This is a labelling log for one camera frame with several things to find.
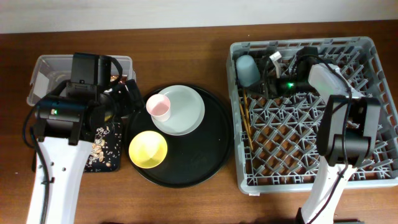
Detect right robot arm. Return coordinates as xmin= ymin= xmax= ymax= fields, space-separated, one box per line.
xmin=240 ymin=47 xmax=381 ymax=223

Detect wooden chopstick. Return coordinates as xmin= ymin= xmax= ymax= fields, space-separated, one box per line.
xmin=239 ymin=104 xmax=253 ymax=151
xmin=243 ymin=89 xmax=251 ymax=135

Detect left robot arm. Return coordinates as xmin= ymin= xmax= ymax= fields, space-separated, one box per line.
xmin=22 ymin=53 xmax=144 ymax=223

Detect round black tray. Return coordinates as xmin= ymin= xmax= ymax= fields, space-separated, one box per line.
xmin=133 ymin=85 xmax=234 ymax=188

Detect white label on bin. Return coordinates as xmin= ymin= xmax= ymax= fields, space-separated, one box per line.
xmin=33 ymin=72 xmax=49 ymax=98

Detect black rectangular tray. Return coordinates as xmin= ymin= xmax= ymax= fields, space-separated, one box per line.
xmin=31 ymin=119 xmax=124 ymax=174

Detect grey dishwasher rack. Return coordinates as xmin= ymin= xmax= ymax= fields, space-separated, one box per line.
xmin=226 ymin=37 xmax=397 ymax=195

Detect gold snack wrapper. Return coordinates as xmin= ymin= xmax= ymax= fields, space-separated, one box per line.
xmin=110 ymin=75 xmax=127 ymax=85

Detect yellow bowl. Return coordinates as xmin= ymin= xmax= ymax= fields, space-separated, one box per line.
xmin=128 ymin=131 xmax=168 ymax=169

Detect clear plastic bin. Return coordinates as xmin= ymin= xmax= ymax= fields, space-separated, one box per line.
xmin=26 ymin=55 xmax=136 ymax=106

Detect food scraps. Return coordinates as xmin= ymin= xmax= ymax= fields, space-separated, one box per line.
xmin=86 ymin=124 xmax=122 ymax=169

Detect blue cup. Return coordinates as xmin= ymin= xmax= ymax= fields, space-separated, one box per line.
xmin=236 ymin=55 xmax=261 ymax=87

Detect pink cup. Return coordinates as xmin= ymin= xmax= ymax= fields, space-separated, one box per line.
xmin=146 ymin=94 xmax=171 ymax=122

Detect grey plate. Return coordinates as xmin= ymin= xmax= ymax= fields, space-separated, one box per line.
xmin=152 ymin=85 xmax=205 ymax=136

